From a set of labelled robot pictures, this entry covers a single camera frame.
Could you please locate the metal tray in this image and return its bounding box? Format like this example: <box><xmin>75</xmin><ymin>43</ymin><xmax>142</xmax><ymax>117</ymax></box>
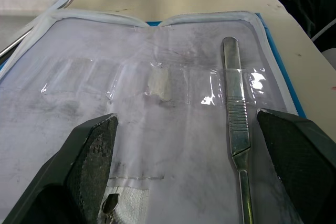
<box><xmin>0</xmin><ymin>0</ymin><xmax>76</xmax><ymax>59</ymax></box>

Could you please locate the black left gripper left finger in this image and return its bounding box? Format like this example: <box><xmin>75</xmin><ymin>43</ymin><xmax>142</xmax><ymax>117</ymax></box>
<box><xmin>2</xmin><ymin>113</ymin><xmax>119</xmax><ymax>224</ymax></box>

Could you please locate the metal zipper pull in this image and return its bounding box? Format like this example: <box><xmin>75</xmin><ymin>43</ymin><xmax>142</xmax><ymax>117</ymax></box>
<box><xmin>101</xmin><ymin>193</ymin><xmax>121</xmax><ymax>224</ymax></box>

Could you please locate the blue surgical instrument pack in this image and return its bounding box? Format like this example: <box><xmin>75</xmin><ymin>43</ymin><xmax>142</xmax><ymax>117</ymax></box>
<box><xmin>0</xmin><ymin>8</ymin><xmax>307</xmax><ymax>224</ymax></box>

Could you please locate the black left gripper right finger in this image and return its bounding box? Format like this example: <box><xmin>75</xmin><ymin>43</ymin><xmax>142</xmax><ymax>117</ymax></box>
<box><xmin>256</xmin><ymin>109</ymin><xmax>336</xmax><ymax>224</ymax></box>

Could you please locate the silver scalpel handle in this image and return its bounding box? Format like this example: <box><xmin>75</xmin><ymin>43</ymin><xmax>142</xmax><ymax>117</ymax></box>
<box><xmin>222</xmin><ymin>36</ymin><xmax>255</xmax><ymax>224</ymax></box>

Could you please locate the white cable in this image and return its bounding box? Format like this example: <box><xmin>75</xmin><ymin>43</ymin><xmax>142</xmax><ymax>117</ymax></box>
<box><xmin>311</xmin><ymin>17</ymin><xmax>336</xmax><ymax>41</ymax></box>

